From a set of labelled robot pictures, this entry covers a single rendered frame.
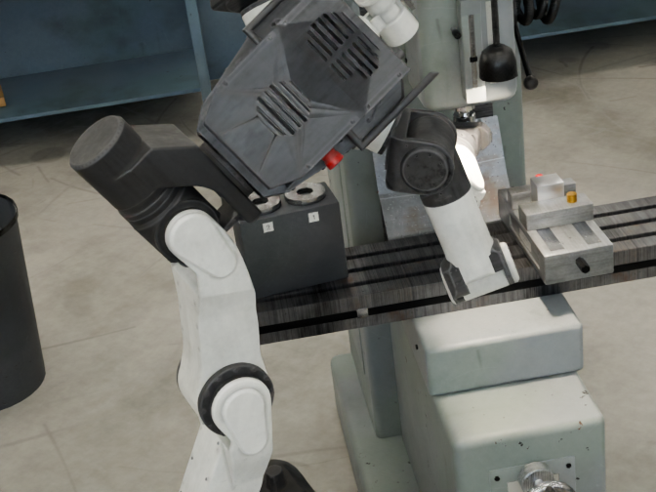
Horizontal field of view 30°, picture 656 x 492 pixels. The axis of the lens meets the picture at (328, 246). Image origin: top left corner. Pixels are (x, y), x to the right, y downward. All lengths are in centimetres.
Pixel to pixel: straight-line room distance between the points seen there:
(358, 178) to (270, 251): 49
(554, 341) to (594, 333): 158
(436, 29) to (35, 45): 463
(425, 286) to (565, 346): 32
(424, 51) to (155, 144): 70
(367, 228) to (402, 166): 107
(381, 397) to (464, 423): 84
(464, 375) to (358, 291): 29
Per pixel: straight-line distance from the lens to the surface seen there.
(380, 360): 329
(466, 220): 213
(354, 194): 305
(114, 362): 438
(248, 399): 218
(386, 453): 338
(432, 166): 203
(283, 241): 262
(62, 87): 651
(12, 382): 425
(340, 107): 192
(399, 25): 214
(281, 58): 193
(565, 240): 263
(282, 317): 262
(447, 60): 247
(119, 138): 196
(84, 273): 502
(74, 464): 393
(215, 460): 228
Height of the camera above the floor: 224
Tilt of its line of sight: 27 degrees down
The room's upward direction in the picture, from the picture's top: 8 degrees counter-clockwise
